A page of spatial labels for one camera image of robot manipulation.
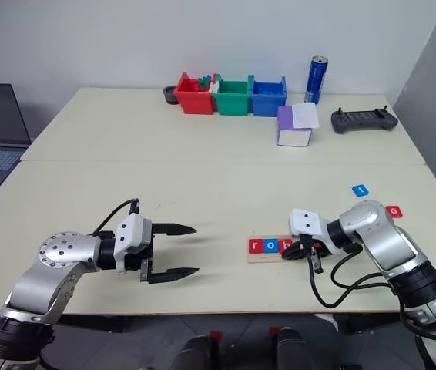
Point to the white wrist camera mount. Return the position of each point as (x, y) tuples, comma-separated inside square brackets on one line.
[(131, 231), (308, 221)]

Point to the wooden letter tray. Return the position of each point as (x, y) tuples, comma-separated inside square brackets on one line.
[(264, 258)]

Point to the blue drink can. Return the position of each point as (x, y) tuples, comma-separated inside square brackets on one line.
[(316, 79)]

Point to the purple and white box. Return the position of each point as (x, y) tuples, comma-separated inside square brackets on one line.
[(285, 127)]

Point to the red plastic bin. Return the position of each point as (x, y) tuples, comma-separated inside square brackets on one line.
[(195, 102)]

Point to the white toy piece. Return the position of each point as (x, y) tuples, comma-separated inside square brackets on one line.
[(214, 85)]

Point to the blue plastic bin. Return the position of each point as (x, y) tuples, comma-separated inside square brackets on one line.
[(268, 104)]

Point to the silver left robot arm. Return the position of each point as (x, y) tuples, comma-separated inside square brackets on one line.
[(60, 254)]

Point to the white paper sheet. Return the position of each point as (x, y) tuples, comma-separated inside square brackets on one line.
[(306, 115)]

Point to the dark grey handheld controller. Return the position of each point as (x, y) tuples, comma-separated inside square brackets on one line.
[(362, 121)]

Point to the green plastic bin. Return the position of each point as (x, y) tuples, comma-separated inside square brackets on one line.
[(233, 102)]

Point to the black round holder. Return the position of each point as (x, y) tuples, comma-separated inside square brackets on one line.
[(168, 96)]

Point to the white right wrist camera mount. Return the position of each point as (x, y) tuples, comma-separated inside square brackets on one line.
[(308, 221)]

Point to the blue letter tile t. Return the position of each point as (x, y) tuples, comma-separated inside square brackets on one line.
[(360, 190)]

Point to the blue letter tile 'o'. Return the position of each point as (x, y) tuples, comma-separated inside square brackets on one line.
[(270, 246)]

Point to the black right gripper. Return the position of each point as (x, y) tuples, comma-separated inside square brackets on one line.
[(306, 242)]

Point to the red letter tile 'r'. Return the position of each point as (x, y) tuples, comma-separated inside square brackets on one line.
[(255, 246)]

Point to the red letter b tile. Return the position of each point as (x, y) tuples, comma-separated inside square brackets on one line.
[(284, 246)]

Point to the dark rounded shape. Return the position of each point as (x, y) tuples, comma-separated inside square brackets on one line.
[(196, 354), (297, 350)]

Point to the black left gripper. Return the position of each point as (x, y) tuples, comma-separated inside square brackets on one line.
[(143, 256)]

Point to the green toy brick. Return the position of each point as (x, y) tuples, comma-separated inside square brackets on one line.
[(203, 85)]

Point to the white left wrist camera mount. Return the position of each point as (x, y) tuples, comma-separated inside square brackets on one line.
[(131, 231)]

